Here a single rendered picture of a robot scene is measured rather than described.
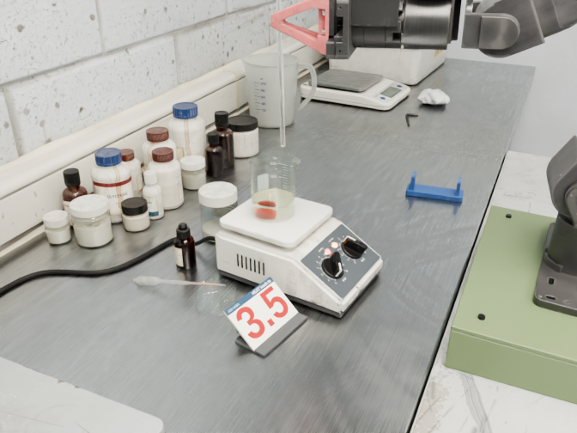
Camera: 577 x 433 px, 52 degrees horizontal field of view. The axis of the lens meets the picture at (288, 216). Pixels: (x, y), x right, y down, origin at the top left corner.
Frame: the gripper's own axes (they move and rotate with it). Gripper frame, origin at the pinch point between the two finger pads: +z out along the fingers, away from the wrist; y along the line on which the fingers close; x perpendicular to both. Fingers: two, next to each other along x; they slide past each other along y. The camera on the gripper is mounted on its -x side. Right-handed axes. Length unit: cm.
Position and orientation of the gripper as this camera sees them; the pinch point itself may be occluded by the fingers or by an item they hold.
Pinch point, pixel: (278, 20)
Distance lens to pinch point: 73.3
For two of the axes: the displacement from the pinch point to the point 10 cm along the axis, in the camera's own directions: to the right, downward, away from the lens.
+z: -9.7, -0.9, 2.3
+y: -2.5, 4.5, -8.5
